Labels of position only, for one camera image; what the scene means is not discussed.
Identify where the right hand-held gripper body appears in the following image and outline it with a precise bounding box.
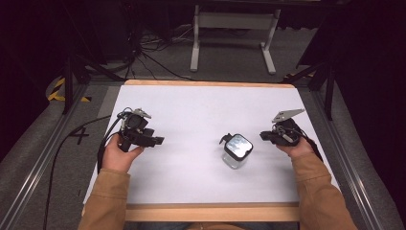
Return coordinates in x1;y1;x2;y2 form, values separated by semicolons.
271;108;306;148

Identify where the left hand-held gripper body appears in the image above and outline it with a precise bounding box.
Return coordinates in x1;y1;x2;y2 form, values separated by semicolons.
118;107;156;153

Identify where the person's right hand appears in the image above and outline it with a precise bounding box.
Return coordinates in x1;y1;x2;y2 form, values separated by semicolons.
275;138;316;159

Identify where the person's left hand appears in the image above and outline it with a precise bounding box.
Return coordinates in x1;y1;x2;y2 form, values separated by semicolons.
101;133;146;174

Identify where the clear jar with black lid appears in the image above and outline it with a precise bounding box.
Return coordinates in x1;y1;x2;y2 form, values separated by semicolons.
218;132;255;171

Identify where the white table cover sheet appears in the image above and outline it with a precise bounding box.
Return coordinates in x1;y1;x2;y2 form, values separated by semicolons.
82;84;340;205

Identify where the black tripod stand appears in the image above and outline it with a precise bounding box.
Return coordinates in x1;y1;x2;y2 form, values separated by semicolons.
280;58;338;122
60;52;126;116

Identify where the yellow black hazard tape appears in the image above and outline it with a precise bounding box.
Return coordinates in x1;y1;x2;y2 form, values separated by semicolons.
47;77;93;104

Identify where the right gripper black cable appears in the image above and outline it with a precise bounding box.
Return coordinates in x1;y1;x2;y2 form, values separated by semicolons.
298;126;324;163

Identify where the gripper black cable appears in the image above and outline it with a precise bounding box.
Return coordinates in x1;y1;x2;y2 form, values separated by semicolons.
96;107;133;175
298;126;324;163

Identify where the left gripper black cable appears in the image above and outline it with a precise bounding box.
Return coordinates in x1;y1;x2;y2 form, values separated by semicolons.
96;107;133;175

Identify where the aluminium rail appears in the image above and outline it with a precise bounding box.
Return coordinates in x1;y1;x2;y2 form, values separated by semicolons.
310;89;384;230
0;83;90;230

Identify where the bundle of floor cables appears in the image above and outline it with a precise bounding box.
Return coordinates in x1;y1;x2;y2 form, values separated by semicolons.
124;23;197;82

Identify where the black floor cable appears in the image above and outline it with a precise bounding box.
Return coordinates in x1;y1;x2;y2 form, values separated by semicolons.
42;115;113;230

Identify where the white metal stand frame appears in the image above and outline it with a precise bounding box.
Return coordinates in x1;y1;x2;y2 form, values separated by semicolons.
190;4;282;76

